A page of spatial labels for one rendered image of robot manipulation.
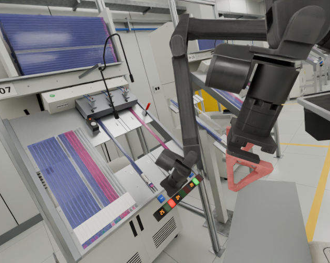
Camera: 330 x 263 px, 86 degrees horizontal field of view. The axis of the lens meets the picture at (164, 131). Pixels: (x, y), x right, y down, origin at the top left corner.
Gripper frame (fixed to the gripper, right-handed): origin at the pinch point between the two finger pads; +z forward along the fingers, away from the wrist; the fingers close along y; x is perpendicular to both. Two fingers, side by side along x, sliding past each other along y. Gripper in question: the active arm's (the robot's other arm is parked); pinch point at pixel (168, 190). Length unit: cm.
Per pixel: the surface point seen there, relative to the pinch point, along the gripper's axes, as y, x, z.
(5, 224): 83, -104, 182
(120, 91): -21, -67, 3
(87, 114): 6, -57, 2
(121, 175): 8.9, -20.0, 8.4
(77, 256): 37.7, -3.2, 6.6
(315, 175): -149, 72, 38
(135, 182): 5.7, -13.3, 8.5
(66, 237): 38.0, -10.7, 6.5
